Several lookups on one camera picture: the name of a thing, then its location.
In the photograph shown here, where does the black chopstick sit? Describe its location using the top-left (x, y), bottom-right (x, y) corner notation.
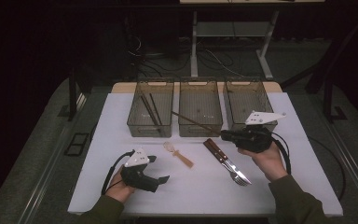
top-left (140, 96), bottom-right (161, 127)
top-left (149, 92), bottom-right (163, 126)

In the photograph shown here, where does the white metal desk frame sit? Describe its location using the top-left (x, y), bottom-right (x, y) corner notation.
top-left (179, 0), bottom-right (326, 81)

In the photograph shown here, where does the aluminium floor rail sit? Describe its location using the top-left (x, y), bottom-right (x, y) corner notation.
top-left (17, 91), bottom-right (88, 224)
top-left (307, 91), bottom-right (358, 218)

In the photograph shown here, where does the right hand-held gripper cable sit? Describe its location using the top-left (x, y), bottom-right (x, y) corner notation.
top-left (269, 132), bottom-right (347, 202)

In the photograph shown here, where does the black metal stand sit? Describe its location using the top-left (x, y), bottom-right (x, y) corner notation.
top-left (58, 62), bottom-right (94, 123)
top-left (281, 12), bottom-right (358, 124)

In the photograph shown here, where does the small wooden spoon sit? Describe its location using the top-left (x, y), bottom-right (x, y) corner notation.
top-left (162, 141), bottom-right (195, 169)

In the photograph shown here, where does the person's left hand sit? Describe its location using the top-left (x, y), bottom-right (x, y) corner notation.
top-left (104, 167), bottom-right (136, 203)

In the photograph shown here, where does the person's right hand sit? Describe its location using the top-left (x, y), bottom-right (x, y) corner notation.
top-left (237, 142), bottom-right (289, 183)

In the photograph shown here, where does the tangle of floor cables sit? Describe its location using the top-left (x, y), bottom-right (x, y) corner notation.
top-left (125, 31), bottom-right (262, 79)

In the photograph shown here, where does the hand-held gripper cable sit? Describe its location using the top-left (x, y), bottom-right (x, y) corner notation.
top-left (101, 149), bottom-right (136, 196)
top-left (269, 132), bottom-right (347, 202)

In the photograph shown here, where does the left hand-held gripper cable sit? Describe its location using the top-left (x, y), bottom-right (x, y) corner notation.
top-left (101, 149), bottom-right (136, 196)

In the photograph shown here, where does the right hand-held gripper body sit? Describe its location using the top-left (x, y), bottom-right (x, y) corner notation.
top-left (231, 110), bottom-right (287, 154)

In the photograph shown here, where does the smoky transparent plastic bin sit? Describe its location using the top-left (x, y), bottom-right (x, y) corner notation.
top-left (126, 77), bottom-right (175, 138)
top-left (223, 77), bottom-right (279, 138)
top-left (178, 77), bottom-right (224, 138)

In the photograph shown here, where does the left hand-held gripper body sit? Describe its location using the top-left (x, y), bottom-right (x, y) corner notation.
top-left (119, 147), bottom-right (160, 193)

